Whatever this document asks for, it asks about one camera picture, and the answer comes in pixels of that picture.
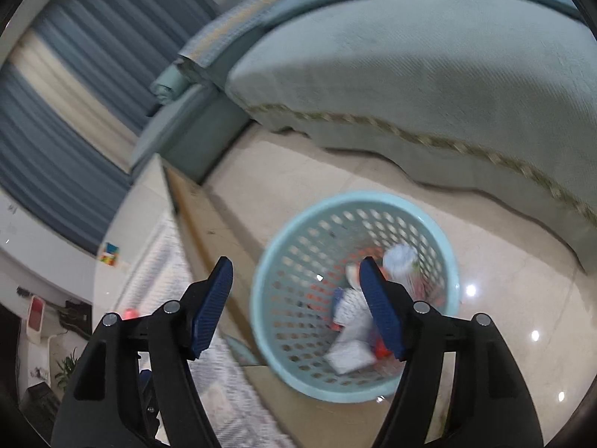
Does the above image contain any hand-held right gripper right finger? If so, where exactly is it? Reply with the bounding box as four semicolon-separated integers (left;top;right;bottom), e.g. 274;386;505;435
358;256;546;448

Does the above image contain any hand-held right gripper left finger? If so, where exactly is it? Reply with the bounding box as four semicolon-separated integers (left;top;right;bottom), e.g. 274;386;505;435
49;256;234;448

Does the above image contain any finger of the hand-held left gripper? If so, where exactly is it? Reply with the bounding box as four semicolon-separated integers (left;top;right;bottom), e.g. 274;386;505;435
137;368;162;435

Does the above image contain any light blue plastic basket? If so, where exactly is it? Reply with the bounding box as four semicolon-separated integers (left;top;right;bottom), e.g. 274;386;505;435
249;191;462;404

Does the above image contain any striped woven tablecloth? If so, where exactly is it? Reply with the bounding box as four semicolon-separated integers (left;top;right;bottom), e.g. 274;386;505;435
124;217;299;448

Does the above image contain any green potted plant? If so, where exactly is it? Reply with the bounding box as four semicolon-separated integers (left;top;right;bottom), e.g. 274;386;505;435
55;348;82;390

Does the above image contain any black television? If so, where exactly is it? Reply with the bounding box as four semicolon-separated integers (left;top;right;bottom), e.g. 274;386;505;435
0;303;24;411

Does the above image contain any white refrigerator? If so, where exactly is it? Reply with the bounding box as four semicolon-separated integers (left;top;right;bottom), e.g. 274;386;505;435
0;191;106;299

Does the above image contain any small teal sofa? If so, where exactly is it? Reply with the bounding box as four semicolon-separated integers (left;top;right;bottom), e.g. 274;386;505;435
131;79;253;185

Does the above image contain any blue curtain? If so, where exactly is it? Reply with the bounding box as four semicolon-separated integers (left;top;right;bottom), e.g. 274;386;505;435
32;0;220;136
0;63;132;253

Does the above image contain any folded teal blanket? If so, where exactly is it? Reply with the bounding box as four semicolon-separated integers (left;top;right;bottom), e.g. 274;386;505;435
150;63;192;106

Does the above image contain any large teal sofa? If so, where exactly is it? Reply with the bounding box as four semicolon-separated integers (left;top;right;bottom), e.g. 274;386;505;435
224;0;597;276

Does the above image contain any beige sheer curtain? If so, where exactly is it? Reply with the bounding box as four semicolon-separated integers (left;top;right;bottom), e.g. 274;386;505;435
9;27;141;171

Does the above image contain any patterned sofa throw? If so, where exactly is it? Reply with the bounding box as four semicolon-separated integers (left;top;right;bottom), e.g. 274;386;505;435
176;0;286;70

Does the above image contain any red and white wall box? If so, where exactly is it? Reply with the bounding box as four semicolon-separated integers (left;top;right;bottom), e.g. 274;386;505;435
25;296;47;343

